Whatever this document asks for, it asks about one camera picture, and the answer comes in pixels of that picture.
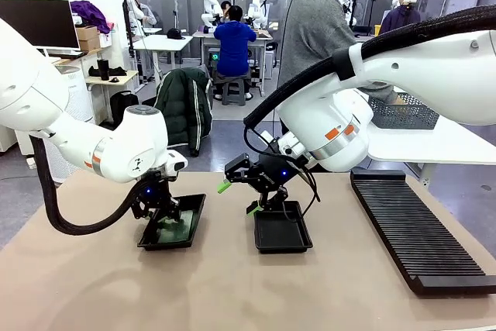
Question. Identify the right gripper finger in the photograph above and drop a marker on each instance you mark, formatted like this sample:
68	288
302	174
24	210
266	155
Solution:
236	168
273	199

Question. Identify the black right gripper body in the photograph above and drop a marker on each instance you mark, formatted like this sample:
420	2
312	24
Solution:
275	174

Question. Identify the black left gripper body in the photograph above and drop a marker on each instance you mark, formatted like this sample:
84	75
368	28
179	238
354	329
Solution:
153	191

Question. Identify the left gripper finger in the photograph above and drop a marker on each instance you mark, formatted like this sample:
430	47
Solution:
141	210
171	209

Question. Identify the black plastic ESD tray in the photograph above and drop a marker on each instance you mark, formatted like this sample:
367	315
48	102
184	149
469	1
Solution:
283	234
193	201

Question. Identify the green circuit board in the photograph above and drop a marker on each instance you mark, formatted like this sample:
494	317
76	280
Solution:
182	230

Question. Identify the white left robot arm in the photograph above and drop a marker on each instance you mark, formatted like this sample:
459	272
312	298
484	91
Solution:
38	87

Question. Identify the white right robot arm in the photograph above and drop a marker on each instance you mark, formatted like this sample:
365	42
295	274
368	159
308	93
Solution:
426	75

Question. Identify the grey plastic stool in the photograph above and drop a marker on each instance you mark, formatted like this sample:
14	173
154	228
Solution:
233	94

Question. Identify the dark green puffer jacket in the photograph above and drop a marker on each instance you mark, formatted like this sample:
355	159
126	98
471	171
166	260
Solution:
182	110

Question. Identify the black backpack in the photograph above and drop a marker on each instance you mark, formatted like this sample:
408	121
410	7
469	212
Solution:
120	100

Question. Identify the light wood side table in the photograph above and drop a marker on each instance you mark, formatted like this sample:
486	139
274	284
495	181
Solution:
120	79

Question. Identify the person in blue sweater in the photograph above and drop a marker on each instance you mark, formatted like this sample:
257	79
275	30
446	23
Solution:
234	48

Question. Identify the white cylindrical air purifier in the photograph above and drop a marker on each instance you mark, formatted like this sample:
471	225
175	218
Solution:
79	94

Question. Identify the black cloth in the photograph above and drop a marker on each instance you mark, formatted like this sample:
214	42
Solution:
116	71

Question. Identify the black tumbler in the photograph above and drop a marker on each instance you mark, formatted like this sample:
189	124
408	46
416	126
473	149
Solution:
103	71

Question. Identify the grey plastic mesh basket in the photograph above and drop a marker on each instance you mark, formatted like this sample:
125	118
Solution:
407	116

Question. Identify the white desk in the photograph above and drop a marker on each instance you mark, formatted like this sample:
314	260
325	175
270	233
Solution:
162	42

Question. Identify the black cap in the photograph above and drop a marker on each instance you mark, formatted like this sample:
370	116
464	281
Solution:
174	34

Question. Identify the black slotted board rack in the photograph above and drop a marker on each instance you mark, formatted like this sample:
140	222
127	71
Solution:
418	230

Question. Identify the white work table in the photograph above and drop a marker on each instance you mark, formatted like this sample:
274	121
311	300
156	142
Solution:
426	145

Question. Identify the person in grey sweater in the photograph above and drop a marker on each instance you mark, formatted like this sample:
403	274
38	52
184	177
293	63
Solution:
317	25

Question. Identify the cardboard box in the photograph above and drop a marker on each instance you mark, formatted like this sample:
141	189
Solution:
90	45
87	32

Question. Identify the yellow bin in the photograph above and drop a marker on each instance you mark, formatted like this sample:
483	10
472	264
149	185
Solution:
378	30

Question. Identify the person in grey jacket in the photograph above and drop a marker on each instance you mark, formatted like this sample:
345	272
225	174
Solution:
145	13

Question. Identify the purple cloth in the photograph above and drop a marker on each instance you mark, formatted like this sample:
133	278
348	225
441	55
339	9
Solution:
91	13

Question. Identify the person in dark coat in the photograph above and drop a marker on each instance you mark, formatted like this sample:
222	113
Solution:
399	17

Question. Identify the black computer monitor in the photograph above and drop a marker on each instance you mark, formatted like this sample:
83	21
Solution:
46	21

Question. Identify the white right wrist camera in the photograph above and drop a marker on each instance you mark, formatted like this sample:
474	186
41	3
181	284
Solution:
288	145

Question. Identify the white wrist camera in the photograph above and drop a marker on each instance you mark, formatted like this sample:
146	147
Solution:
288	145
176	162

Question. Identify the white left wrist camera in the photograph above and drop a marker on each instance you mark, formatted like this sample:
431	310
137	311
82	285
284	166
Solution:
176	162

